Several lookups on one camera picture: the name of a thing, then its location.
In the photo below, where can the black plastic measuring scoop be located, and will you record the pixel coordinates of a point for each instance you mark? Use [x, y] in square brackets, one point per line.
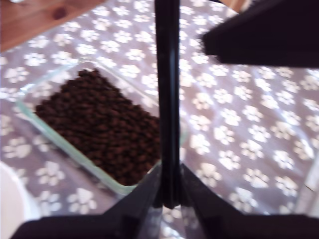
[168, 99]

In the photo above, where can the white ceramic paw-print cat bowl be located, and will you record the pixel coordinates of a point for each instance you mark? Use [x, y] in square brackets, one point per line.
[10, 204]

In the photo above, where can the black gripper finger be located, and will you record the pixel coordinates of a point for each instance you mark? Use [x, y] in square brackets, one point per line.
[204, 214]
[139, 214]
[261, 37]

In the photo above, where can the dry brown cat kibble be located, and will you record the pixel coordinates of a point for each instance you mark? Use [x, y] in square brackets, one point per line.
[99, 124]

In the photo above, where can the clear rectangular glass dish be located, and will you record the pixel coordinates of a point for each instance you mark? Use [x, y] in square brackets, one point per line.
[62, 143]

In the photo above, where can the purple paw-print cloth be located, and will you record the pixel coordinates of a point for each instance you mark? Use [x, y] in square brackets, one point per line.
[249, 112]

